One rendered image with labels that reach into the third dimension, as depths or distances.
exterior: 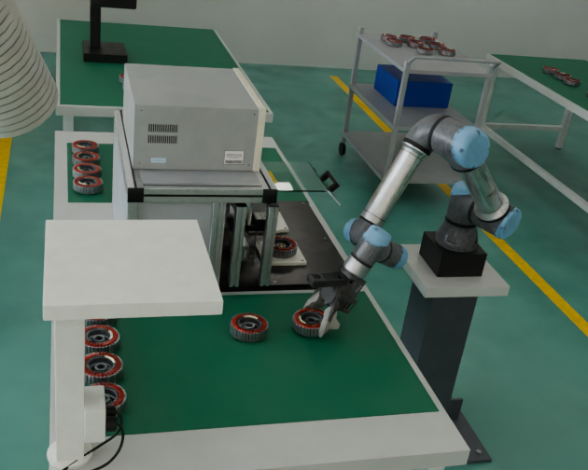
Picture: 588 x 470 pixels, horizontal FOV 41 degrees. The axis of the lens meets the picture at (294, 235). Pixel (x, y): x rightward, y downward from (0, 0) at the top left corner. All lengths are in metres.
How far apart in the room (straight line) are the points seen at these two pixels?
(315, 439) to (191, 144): 0.96
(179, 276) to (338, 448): 0.61
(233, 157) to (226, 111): 0.15
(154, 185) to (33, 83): 0.96
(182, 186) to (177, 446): 0.78
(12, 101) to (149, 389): 0.95
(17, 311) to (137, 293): 2.21
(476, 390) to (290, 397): 1.64
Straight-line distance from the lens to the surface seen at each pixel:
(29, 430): 3.16
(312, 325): 2.34
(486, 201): 2.61
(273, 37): 8.09
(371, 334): 2.43
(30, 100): 1.44
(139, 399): 2.08
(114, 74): 4.66
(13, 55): 1.39
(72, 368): 1.75
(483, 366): 3.81
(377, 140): 5.81
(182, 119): 2.39
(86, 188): 3.12
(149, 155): 2.42
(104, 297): 1.61
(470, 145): 2.37
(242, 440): 1.98
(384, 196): 2.45
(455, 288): 2.80
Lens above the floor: 2.06
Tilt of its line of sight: 26 degrees down
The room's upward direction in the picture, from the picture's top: 8 degrees clockwise
